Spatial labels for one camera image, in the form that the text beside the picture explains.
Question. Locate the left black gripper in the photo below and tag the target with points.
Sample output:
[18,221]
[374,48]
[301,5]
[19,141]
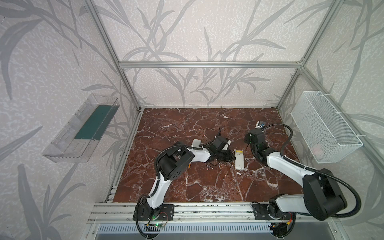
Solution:
[224,153]

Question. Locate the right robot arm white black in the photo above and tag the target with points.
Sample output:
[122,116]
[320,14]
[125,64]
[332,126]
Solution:
[322,196]

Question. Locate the red white remote control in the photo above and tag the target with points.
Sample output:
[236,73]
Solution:
[196,144]

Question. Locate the clear plastic wall bin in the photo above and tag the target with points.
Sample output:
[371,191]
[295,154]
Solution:
[79,138]

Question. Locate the aluminium frame crossbar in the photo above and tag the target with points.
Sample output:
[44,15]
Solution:
[162,65]

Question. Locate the white remote control yellow buttons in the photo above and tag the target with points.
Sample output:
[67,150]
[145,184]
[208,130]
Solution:
[239,161]

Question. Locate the white wire mesh basket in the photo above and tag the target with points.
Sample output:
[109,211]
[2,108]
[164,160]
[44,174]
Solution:
[325,131]

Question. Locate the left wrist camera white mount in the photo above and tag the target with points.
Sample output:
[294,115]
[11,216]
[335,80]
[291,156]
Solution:
[227,145]

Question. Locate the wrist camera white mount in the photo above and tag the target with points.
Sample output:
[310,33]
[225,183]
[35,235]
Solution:
[260,125]
[227,145]

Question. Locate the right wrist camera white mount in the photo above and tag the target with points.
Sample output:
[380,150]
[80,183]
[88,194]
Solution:
[260,125]

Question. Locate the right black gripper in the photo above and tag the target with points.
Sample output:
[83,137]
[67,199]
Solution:
[253,147]

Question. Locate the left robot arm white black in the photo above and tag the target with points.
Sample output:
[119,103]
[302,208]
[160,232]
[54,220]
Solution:
[171,163]

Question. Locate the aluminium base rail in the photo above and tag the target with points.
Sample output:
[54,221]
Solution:
[240,212]

